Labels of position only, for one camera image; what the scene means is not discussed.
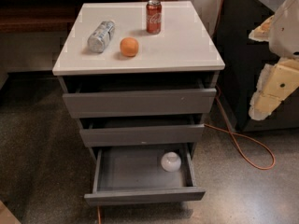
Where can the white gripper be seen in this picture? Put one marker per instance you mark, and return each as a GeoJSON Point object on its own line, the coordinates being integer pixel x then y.
{"type": "Point", "coordinates": [286, 28]}

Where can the grey bottom drawer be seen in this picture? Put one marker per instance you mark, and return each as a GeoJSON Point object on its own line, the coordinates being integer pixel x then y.
{"type": "Point", "coordinates": [134, 174]}

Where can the grey drawer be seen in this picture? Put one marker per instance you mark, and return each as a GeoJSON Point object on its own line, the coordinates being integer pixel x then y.
{"type": "Point", "coordinates": [139, 103]}
{"type": "Point", "coordinates": [146, 130]}
{"type": "Point", "coordinates": [134, 174]}

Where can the white top drawer cabinet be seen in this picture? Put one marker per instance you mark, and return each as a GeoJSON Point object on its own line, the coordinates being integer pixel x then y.
{"type": "Point", "coordinates": [181, 56]}

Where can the grey top drawer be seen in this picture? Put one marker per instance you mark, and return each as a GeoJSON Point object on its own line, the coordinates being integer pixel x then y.
{"type": "Point", "coordinates": [139, 103]}

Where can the grey middle drawer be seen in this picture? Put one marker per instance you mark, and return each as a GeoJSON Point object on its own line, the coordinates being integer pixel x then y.
{"type": "Point", "coordinates": [146, 130]}

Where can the dark grey cabinet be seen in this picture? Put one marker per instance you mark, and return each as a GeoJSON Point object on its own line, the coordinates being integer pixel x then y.
{"type": "Point", "coordinates": [244, 59]}

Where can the red cola can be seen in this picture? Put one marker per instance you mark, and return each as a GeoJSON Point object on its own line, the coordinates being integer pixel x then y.
{"type": "Point", "coordinates": [154, 16]}

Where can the orange fruit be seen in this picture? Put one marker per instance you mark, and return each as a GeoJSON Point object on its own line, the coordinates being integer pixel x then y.
{"type": "Point", "coordinates": [129, 47]}

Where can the silver lying can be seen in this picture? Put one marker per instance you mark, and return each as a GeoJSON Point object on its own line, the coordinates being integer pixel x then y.
{"type": "Point", "coordinates": [101, 36]}

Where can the dark wooden bench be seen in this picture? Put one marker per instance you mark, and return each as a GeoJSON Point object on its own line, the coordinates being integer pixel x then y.
{"type": "Point", "coordinates": [22, 16]}

